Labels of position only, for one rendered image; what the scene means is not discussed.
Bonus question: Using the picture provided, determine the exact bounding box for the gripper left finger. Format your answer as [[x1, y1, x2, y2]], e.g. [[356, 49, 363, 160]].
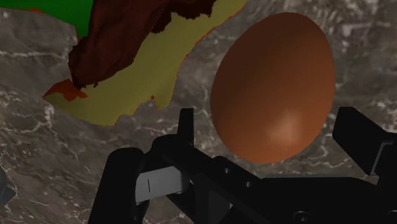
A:
[[88, 108, 263, 224]]

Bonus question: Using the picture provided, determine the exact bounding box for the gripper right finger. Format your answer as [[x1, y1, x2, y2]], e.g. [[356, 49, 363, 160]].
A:
[[331, 106, 397, 212]]

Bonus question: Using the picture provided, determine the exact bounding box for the brown egg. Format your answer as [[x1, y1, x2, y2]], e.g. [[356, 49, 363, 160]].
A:
[[209, 11, 337, 164]]

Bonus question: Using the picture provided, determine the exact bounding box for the yellow green brown figure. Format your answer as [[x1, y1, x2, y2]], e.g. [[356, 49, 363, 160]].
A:
[[0, 0, 249, 127]]

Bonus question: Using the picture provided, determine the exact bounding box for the grey angular object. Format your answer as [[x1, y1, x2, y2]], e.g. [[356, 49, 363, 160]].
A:
[[0, 167, 17, 211]]

